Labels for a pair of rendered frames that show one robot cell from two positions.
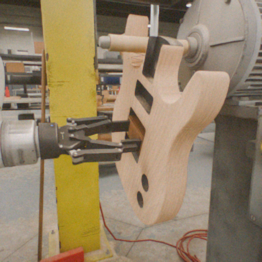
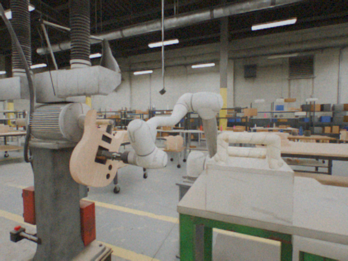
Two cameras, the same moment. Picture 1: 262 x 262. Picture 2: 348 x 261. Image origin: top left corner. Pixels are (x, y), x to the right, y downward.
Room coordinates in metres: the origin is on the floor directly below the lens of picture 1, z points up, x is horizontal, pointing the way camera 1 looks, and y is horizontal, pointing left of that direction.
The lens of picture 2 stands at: (1.03, 1.01, 1.26)
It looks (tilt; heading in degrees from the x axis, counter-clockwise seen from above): 3 degrees down; 221
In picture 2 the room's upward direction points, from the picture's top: straight up
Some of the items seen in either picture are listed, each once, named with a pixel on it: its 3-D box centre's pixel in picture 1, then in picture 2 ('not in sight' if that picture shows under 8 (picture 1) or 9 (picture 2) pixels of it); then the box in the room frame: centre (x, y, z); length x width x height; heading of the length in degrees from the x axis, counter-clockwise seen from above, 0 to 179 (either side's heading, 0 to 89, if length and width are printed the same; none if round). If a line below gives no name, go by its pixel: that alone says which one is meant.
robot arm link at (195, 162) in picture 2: not in sight; (196, 163); (-0.35, 0.11, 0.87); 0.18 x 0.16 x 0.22; 103
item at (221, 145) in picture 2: not in sight; (221, 150); (0.43, 0.72, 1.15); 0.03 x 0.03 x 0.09
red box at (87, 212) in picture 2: not in sight; (78, 217); (0.48, -0.46, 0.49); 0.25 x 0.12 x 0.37; 110
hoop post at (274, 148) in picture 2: not in sight; (274, 154); (0.37, 0.88, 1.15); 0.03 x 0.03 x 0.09
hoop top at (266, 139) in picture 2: not in sight; (247, 138); (0.40, 0.80, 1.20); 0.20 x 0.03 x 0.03; 109
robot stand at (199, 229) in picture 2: not in sight; (194, 217); (-0.34, 0.10, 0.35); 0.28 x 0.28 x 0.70; 12
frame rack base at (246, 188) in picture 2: not in sight; (246, 185); (0.35, 0.79, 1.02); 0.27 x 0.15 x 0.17; 110
